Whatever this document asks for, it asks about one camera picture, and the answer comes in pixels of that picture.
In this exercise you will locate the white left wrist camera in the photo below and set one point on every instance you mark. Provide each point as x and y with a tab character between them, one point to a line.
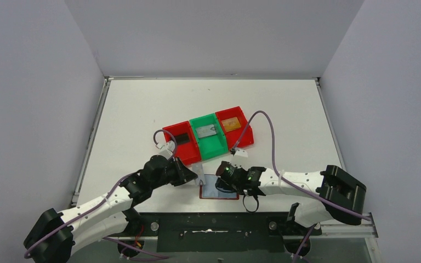
166	150

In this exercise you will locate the green plastic bin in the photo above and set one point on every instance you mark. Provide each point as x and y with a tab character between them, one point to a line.
211	146

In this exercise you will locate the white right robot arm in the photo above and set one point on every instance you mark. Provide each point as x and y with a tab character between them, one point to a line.
333	193

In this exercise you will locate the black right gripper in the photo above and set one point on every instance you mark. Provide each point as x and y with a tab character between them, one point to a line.
223	184

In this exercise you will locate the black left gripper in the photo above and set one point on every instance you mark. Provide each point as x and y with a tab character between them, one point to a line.
184	173

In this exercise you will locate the red leather card holder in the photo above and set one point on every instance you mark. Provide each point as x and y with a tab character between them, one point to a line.
219	192

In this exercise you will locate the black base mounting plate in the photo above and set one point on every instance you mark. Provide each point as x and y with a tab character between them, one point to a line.
274	232

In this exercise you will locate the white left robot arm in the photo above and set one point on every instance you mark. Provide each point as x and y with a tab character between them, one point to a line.
57	235

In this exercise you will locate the grey card with stripe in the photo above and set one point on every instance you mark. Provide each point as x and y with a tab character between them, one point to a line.
197	168

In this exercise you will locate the aluminium table edge rail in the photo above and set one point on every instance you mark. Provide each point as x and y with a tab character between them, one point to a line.
91	138

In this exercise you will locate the black card in bin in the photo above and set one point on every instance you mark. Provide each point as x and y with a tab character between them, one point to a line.
182	138

